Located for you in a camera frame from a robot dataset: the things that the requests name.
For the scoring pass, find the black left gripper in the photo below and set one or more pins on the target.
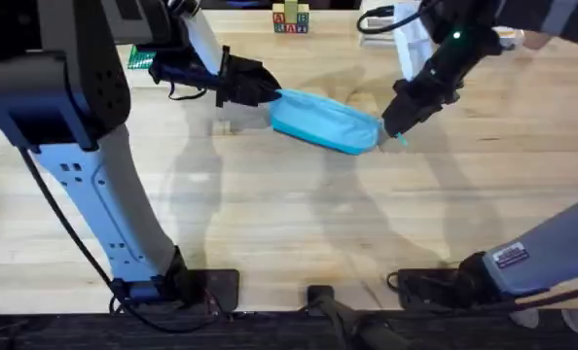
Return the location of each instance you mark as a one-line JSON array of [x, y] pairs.
[[247, 80]]

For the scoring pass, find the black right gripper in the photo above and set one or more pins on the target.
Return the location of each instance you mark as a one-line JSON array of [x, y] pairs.
[[444, 58]]

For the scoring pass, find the blue soft zip bag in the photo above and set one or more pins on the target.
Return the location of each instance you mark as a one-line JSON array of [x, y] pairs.
[[323, 121]]

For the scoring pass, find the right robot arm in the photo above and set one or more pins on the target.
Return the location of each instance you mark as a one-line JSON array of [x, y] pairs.
[[552, 253]]

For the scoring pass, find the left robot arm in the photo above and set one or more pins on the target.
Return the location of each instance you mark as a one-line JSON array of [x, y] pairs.
[[99, 194]]

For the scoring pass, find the left wrist black plate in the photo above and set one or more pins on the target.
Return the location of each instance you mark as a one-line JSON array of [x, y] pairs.
[[223, 78]]

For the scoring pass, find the stack of toy letter blocks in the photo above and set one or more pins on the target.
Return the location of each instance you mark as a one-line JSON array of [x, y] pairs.
[[290, 18]]

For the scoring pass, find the green toy board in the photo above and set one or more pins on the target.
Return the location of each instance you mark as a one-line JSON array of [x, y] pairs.
[[139, 58]]

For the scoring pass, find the black stand foot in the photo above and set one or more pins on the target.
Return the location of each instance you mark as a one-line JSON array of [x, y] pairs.
[[324, 299]]

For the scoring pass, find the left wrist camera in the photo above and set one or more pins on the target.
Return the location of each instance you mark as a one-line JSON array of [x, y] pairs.
[[182, 70]]

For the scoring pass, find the black rail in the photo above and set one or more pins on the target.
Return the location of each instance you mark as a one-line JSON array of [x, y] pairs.
[[123, 335]]

